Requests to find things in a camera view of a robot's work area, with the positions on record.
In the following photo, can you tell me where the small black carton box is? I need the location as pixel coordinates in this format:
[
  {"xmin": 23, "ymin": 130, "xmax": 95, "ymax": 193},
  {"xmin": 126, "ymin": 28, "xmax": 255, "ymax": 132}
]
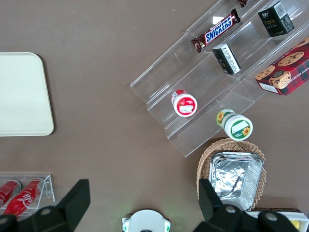
[
  {"xmin": 257, "ymin": 0, "xmax": 295, "ymax": 38},
  {"xmin": 212, "ymin": 43, "xmax": 242, "ymax": 75}
]

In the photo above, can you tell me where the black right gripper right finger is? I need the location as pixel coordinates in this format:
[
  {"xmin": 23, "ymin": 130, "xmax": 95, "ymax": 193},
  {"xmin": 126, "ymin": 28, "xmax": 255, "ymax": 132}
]
[{"xmin": 193, "ymin": 178, "xmax": 259, "ymax": 232}]

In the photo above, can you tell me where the cream plastic serving tray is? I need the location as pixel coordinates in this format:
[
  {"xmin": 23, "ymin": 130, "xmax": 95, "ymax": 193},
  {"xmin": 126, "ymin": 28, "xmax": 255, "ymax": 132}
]
[{"xmin": 0, "ymin": 52, "xmax": 55, "ymax": 137}]

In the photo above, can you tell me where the aluminium foil tray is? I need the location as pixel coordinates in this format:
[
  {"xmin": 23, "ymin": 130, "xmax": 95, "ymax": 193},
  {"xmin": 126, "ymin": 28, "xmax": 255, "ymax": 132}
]
[{"xmin": 209, "ymin": 151, "xmax": 264, "ymax": 211}]

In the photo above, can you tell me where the light woven wicker basket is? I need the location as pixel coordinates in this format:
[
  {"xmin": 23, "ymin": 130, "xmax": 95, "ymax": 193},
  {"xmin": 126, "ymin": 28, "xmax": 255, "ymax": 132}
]
[{"xmin": 197, "ymin": 137, "xmax": 267, "ymax": 211}]

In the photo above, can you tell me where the green sunflower yogurt cup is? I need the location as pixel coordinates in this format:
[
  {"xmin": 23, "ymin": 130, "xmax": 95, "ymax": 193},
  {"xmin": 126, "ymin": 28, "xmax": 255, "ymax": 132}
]
[{"xmin": 216, "ymin": 108, "xmax": 253, "ymax": 141}]

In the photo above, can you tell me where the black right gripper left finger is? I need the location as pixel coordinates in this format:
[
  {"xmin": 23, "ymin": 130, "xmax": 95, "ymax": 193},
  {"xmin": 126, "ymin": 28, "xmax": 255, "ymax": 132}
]
[{"xmin": 31, "ymin": 178, "xmax": 91, "ymax": 232}]

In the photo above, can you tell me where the red lidded yogurt cup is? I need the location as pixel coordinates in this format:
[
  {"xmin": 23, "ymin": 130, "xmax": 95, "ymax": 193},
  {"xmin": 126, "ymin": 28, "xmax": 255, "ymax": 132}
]
[{"xmin": 171, "ymin": 89, "xmax": 198, "ymax": 118}]

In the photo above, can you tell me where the white plastic snack bin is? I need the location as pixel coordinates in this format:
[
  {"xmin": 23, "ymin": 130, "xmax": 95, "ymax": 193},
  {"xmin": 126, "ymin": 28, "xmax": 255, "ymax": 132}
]
[{"xmin": 247, "ymin": 207, "xmax": 309, "ymax": 232}]

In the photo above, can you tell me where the red cola bottle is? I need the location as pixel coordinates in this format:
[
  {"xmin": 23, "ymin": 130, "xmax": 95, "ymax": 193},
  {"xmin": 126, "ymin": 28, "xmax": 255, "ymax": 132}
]
[
  {"xmin": 0, "ymin": 180, "xmax": 22, "ymax": 208},
  {"xmin": 3, "ymin": 178, "xmax": 45, "ymax": 216}
]

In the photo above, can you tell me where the red plaid cookie box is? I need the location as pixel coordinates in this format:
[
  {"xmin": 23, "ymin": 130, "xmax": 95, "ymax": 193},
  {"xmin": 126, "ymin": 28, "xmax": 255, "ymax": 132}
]
[{"xmin": 254, "ymin": 36, "xmax": 309, "ymax": 97}]

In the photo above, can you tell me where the clear acrylic bottle rack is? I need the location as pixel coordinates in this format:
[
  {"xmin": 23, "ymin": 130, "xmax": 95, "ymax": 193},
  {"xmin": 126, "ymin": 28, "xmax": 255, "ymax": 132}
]
[{"xmin": 0, "ymin": 174, "xmax": 56, "ymax": 216}]

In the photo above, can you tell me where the clear acrylic tiered shelf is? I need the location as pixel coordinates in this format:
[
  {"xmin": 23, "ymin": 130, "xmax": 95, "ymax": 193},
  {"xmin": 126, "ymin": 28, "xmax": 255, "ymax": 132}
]
[{"xmin": 129, "ymin": 0, "xmax": 309, "ymax": 158}]

